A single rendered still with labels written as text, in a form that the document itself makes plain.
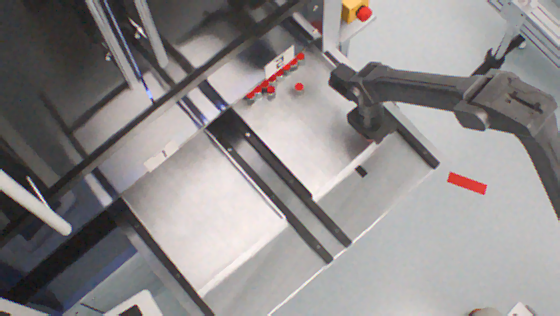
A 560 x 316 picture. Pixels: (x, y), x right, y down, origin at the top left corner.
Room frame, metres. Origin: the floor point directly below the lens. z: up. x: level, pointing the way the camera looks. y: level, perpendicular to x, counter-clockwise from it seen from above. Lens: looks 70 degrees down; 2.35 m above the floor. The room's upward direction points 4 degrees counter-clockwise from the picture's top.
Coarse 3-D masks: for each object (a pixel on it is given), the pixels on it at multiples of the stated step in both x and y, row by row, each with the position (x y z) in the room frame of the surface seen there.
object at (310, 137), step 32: (320, 64) 0.78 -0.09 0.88; (288, 96) 0.70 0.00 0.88; (320, 96) 0.69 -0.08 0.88; (256, 128) 0.62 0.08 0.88; (288, 128) 0.61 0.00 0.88; (320, 128) 0.61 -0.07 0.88; (352, 128) 0.60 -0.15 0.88; (288, 160) 0.53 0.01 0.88; (320, 160) 0.53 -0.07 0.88; (352, 160) 0.51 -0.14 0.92; (320, 192) 0.45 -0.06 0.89
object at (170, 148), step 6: (168, 144) 0.53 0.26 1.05; (174, 144) 0.53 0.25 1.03; (168, 150) 0.52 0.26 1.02; (174, 150) 0.53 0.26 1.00; (156, 156) 0.50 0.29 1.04; (162, 156) 0.51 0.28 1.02; (168, 156) 0.52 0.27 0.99; (144, 162) 0.49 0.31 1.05; (150, 162) 0.49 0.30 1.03; (156, 162) 0.50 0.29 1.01; (150, 168) 0.49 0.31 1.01
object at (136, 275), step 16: (128, 272) 0.35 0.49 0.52; (144, 272) 0.37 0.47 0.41; (96, 288) 0.29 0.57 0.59; (112, 288) 0.31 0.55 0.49; (128, 288) 0.32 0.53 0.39; (144, 288) 0.34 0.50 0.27; (160, 288) 0.36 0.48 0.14; (80, 304) 0.25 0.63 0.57; (96, 304) 0.26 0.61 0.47; (112, 304) 0.28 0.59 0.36
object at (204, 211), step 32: (192, 160) 0.55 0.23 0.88; (224, 160) 0.54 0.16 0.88; (128, 192) 0.48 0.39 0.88; (160, 192) 0.47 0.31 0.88; (192, 192) 0.47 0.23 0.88; (224, 192) 0.46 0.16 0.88; (256, 192) 0.46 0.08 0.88; (160, 224) 0.39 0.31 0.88; (192, 224) 0.39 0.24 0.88; (224, 224) 0.39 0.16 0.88; (256, 224) 0.38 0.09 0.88; (192, 256) 0.31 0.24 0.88; (224, 256) 0.31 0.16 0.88
